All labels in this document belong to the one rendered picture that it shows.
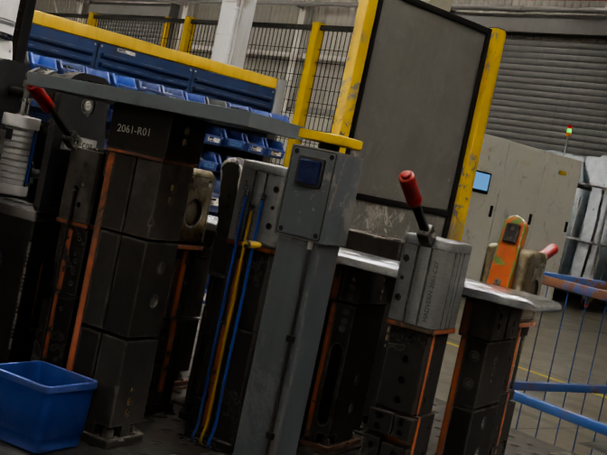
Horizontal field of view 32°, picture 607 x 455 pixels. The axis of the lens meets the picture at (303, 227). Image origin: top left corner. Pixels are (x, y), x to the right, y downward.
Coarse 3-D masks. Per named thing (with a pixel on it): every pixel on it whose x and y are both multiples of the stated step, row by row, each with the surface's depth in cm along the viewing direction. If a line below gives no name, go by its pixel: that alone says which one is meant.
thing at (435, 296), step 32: (416, 256) 136; (448, 256) 134; (416, 288) 135; (448, 288) 136; (416, 320) 136; (448, 320) 139; (416, 352) 136; (384, 384) 138; (416, 384) 136; (384, 416) 137; (416, 416) 137; (384, 448) 137; (416, 448) 139
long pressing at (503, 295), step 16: (208, 224) 165; (352, 256) 153; (368, 256) 163; (384, 272) 150; (464, 288) 144; (480, 288) 144; (496, 288) 153; (512, 304) 141; (528, 304) 142; (544, 304) 146; (560, 304) 154
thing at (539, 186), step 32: (480, 160) 1265; (512, 160) 1304; (544, 160) 1345; (576, 160) 1391; (480, 192) 1272; (512, 192) 1315; (544, 192) 1357; (480, 224) 1286; (544, 224) 1368; (480, 256) 1297; (544, 288) 1393
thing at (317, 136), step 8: (304, 128) 127; (304, 136) 127; (312, 136) 126; (320, 136) 126; (328, 136) 125; (336, 136) 125; (344, 136) 125; (320, 144) 128; (328, 144) 127; (336, 144) 125; (344, 144) 125; (352, 144) 127; (360, 144) 129
